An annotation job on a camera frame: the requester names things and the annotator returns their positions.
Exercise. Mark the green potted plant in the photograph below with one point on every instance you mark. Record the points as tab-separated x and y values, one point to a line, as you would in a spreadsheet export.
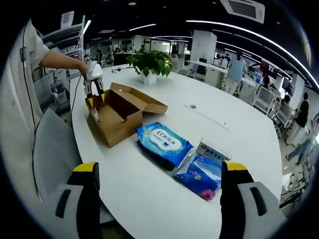
152	62

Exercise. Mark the grey mesh chair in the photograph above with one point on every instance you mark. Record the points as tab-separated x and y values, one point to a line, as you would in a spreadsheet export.
54	154

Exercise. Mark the dark blue tissue pack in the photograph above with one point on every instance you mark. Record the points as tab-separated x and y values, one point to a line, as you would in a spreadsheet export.
199	179

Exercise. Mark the ceiling air conditioner vent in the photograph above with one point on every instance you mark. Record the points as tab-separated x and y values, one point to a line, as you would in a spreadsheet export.
243	10

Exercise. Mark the person's beige shirt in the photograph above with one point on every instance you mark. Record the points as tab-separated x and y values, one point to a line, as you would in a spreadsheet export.
22	87

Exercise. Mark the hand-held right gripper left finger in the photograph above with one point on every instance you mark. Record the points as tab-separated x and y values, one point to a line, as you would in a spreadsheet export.
82	194

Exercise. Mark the blue wet wipes pack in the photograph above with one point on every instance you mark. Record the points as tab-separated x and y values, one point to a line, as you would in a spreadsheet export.
164	144

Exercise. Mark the white table socket strip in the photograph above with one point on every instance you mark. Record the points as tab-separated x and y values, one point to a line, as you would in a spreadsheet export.
207	117

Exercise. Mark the small device on table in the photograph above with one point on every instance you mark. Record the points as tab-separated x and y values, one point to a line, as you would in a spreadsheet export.
116	70

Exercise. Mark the brown cardboard shoe box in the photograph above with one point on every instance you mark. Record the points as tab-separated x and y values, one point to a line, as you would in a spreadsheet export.
119	129

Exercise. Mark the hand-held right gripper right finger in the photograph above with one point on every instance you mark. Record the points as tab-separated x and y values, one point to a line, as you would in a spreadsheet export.
236	189

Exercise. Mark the grey metal shelf rack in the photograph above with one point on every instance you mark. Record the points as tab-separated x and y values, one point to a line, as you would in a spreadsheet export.
69	32

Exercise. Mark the small white carton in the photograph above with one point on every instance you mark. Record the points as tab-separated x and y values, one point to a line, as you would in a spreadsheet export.
211	149

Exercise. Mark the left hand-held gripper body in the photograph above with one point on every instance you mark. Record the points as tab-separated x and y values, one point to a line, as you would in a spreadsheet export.
94	72

